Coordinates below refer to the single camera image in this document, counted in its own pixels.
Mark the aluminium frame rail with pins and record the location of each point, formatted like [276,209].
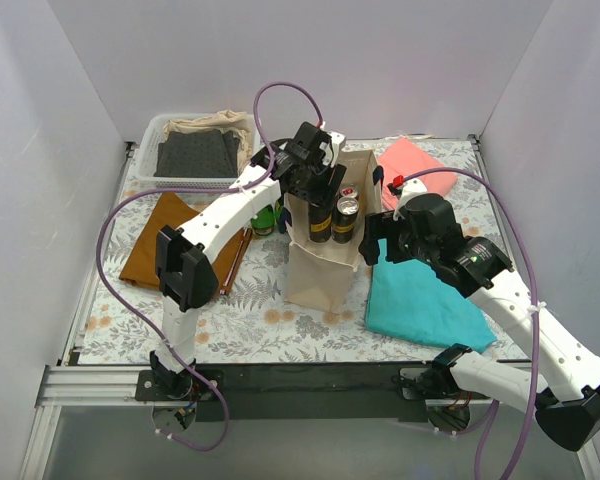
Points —
[73,386]

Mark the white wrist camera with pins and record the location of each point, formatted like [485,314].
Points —
[403,191]
[332,146]

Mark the beige canvas tote bag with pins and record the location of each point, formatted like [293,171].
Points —
[320,275]

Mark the green Perrier bottle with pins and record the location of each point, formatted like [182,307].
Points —
[279,216]
[264,221]

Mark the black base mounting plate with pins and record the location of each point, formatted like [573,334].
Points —
[300,391]

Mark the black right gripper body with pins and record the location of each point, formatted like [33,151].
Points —
[375,236]

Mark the beige crumpled cloth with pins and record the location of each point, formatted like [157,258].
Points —
[226,121]

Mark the teal folded cloth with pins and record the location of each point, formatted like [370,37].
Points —
[408,302]

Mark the brown folded cloth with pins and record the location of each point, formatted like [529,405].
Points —
[170,210]

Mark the dark grey dotted cloth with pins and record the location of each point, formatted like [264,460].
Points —
[202,154]

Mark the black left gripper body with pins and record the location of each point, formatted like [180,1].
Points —
[317,190]

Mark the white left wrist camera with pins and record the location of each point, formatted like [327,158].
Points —
[332,146]

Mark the white plastic basket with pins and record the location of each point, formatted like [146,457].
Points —
[147,153]

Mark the floral patterned table mat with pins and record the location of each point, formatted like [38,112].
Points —
[253,323]

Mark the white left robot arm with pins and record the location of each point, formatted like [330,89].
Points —
[184,265]

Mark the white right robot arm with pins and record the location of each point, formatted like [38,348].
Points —
[563,386]

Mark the dark can silver pull-tab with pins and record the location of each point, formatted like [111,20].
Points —
[344,218]

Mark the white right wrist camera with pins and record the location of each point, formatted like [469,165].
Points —
[403,191]

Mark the red tab can right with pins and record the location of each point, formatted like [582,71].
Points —
[349,190]

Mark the dark can dented lid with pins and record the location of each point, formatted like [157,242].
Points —
[320,219]

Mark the pink folded cloth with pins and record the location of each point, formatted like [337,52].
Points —
[404,158]

